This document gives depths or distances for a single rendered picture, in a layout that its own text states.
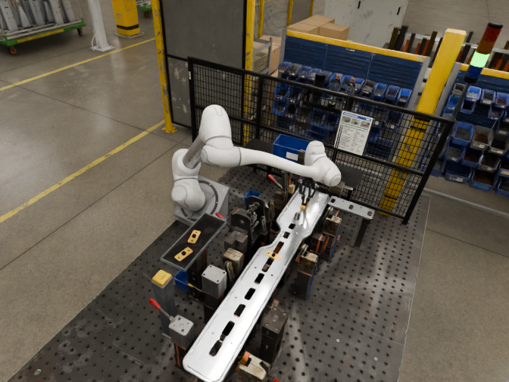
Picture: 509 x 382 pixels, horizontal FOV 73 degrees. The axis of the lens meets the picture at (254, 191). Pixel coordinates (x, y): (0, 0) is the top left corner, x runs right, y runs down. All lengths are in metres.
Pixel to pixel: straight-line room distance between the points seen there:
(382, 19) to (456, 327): 6.43
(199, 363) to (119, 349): 0.56
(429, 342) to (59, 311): 2.80
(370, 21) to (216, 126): 6.91
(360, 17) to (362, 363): 7.33
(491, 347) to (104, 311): 2.74
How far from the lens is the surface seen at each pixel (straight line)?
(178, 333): 1.58
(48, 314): 3.14
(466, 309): 3.47
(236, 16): 3.87
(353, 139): 2.49
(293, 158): 2.48
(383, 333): 2.14
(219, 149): 1.68
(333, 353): 1.99
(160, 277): 1.61
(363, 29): 8.43
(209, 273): 1.66
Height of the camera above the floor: 2.42
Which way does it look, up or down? 39 degrees down
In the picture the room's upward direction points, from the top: 4 degrees clockwise
